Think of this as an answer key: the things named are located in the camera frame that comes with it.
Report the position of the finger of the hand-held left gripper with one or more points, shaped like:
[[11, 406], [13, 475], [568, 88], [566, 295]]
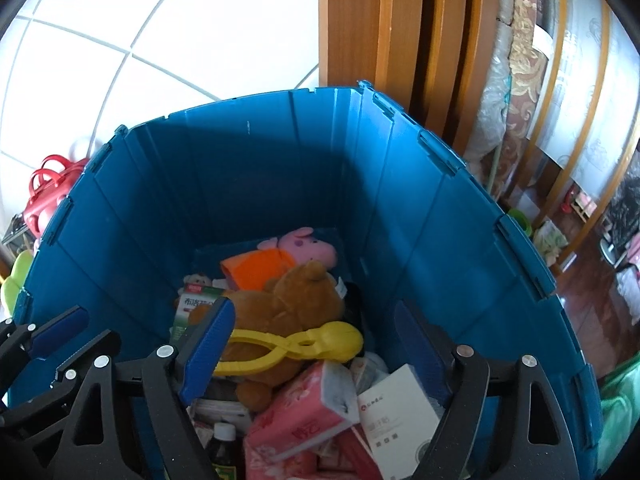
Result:
[[95, 352], [60, 330]]

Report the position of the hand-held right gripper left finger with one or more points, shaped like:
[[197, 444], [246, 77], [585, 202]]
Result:
[[207, 355]]

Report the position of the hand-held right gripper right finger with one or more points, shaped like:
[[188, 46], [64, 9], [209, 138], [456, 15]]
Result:
[[417, 355]]

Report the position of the yellow plastic snowball clip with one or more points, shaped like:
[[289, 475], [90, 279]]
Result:
[[335, 342]]

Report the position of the blue plastic storage bin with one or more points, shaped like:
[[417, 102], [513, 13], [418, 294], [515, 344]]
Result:
[[250, 185]]

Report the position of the green and white medicine box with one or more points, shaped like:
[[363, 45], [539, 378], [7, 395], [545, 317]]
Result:
[[192, 310]]

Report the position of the white cardboard box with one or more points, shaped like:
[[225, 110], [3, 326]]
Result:
[[395, 410]]

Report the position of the green plush toy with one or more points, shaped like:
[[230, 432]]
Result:
[[12, 285]]

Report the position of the small white plush toy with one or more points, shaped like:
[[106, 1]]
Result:
[[196, 280]]

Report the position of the brown teddy bear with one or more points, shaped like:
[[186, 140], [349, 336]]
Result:
[[290, 305]]

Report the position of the dark bottle with white cap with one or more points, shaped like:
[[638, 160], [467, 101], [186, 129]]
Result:
[[222, 452]]

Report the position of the pink tissue pack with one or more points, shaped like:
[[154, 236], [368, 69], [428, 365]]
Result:
[[295, 415]]

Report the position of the red cardboard box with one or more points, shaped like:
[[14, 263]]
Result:
[[350, 455]]

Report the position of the red plastic carry case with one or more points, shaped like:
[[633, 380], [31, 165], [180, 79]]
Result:
[[45, 200]]

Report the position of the pink pig plush orange dress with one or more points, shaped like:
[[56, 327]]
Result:
[[300, 245]]

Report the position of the green plastic bowl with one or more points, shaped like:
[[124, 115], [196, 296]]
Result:
[[517, 220]]

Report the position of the floral bag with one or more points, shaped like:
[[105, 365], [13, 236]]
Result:
[[550, 242]]

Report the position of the green plastic bag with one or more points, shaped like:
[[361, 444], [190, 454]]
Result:
[[620, 410]]

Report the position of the rolled patterned carpet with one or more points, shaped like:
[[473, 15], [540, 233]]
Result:
[[525, 60]]

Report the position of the white panel sliding door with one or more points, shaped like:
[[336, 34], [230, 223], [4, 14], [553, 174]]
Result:
[[580, 85]]

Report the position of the wooden door frame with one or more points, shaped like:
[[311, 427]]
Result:
[[360, 35]]

